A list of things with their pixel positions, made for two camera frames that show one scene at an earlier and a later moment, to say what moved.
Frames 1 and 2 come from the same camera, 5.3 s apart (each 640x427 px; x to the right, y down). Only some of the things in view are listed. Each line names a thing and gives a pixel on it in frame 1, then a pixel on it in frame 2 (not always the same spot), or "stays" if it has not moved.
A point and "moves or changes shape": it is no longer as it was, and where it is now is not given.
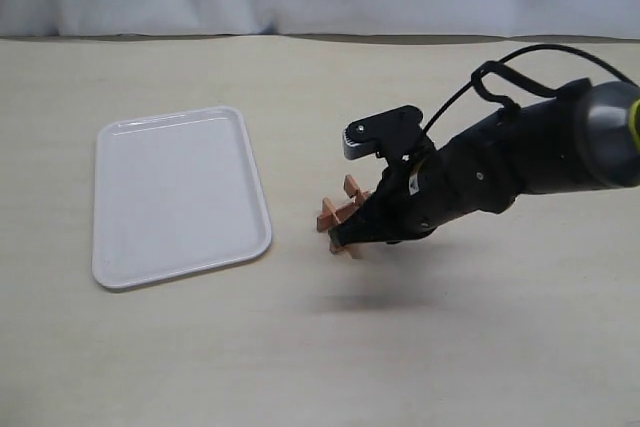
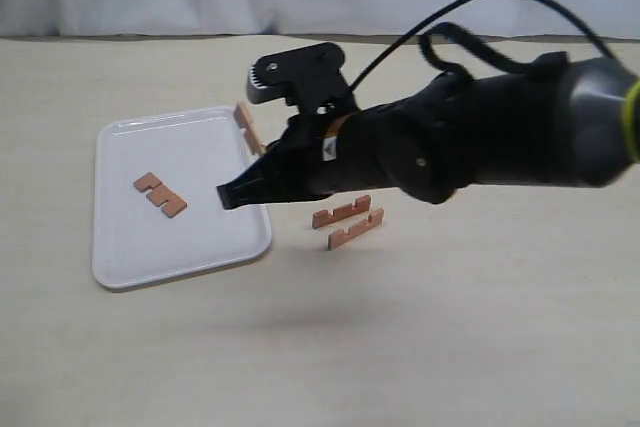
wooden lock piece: (342, 213) stays
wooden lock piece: (350, 184) moves or changes shape
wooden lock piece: (356, 250) moves or changes shape
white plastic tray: (175, 191) stays
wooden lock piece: (328, 207) → (159, 194)
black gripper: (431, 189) → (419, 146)
